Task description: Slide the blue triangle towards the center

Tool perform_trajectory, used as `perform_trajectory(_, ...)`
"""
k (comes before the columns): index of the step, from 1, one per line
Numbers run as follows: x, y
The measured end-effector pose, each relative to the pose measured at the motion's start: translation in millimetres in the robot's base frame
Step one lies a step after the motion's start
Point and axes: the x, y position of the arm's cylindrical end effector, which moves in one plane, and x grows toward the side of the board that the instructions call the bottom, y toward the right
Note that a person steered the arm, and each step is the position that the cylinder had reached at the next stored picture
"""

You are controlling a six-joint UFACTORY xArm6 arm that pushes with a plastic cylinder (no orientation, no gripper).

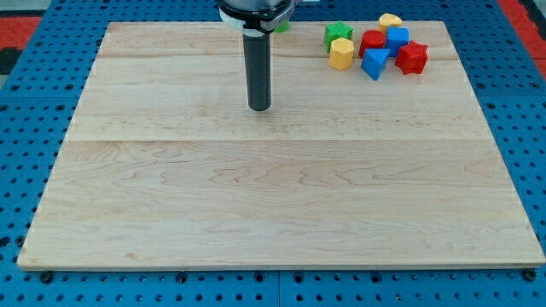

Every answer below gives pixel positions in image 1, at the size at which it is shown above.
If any red cylinder block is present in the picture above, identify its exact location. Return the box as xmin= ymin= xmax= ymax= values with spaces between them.
xmin=358 ymin=30 xmax=386 ymax=58

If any yellow heart block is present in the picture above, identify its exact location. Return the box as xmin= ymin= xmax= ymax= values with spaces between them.
xmin=378 ymin=13 xmax=403 ymax=33

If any green block behind arm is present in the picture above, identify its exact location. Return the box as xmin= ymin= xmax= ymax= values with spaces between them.
xmin=275 ymin=20 xmax=289 ymax=33

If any yellow hexagon block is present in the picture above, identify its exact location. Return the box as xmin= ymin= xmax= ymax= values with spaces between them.
xmin=328 ymin=38 xmax=355 ymax=71

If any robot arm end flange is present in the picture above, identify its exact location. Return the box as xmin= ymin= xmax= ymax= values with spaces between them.
xmin=218 ymin=0 xmax=299 ymax=36

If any wooden board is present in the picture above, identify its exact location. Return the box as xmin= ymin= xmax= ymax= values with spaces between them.
xmin=17 ymin=21 xmax=545 ymax=272

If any green star block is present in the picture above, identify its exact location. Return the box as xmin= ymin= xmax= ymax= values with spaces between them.
xmin=323 ymin=21 xmax=353 ymax=52

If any red star block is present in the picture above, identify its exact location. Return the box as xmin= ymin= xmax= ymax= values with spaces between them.
xmin=395 ymin=40 xmax=428 ymax=75

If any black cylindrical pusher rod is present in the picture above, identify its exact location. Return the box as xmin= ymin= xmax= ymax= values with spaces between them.
xmin=242 ymin=34 xmax=271 ymax=112

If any blue cube block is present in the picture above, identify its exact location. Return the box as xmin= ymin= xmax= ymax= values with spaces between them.
xmin=385 ymin=27 xmax=410 ymax=57

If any blue triangle block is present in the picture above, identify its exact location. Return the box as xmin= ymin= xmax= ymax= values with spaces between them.
xmin=361 ymin=49 xmax=390 ymax=81

